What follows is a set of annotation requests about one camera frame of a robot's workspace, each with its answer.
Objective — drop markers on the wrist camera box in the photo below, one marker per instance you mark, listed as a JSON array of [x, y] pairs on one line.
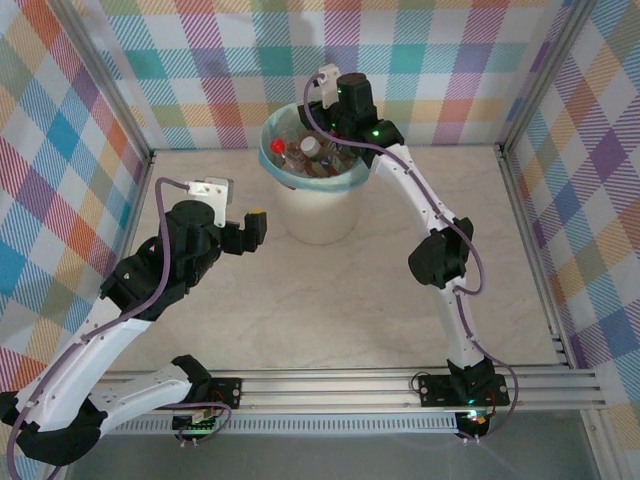
[[207, 192], [329, 82]]

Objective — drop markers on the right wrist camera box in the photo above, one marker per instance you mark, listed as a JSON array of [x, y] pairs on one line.
[[329, 82]]

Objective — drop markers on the aluminium frame post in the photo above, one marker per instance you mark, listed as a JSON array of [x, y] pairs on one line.
[[544, 75], [107, 75]]

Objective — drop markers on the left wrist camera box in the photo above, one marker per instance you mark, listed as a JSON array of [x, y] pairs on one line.
[[207, 192]]

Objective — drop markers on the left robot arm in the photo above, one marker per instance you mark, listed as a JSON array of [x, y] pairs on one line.
[[85, 360]]

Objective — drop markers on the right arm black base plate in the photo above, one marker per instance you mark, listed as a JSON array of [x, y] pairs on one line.
[[435, 390]]

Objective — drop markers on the white plastic bin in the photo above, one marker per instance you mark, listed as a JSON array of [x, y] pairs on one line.
[[320, 215]]

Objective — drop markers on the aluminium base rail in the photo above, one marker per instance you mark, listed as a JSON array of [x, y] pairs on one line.
[[325, 390]]

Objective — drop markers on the brown label bottle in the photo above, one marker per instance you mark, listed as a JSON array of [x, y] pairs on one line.
[[330, 159]]

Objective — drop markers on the aluminium frame side beam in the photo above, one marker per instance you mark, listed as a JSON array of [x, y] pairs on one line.
[[136, 205], [522, 220]]

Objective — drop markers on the blue bin liner bag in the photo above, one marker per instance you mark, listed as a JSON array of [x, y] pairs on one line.
[[285, 125]]

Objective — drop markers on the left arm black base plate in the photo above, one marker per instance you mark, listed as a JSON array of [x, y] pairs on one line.
[[235, 387]]

